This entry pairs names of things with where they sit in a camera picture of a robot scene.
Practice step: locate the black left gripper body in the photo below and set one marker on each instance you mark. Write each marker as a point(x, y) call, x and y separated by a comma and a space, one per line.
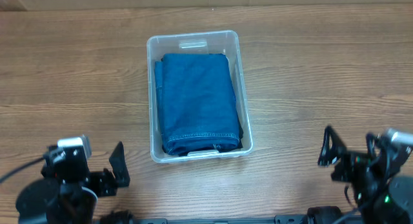
point(101, 183)

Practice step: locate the blue denim jeans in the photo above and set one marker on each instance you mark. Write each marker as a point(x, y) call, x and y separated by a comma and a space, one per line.
point(196, 104)

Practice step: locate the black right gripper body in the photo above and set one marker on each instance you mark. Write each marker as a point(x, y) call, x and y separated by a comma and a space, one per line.
point(367, 179)

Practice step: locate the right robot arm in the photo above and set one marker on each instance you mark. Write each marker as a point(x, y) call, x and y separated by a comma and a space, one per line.
point(381, 195)

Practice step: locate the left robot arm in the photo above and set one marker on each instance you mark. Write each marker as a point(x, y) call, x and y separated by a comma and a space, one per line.
point(69, 191)

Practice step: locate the clear plastic storage bin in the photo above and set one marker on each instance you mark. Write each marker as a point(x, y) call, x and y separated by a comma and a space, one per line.
point(216, 42)

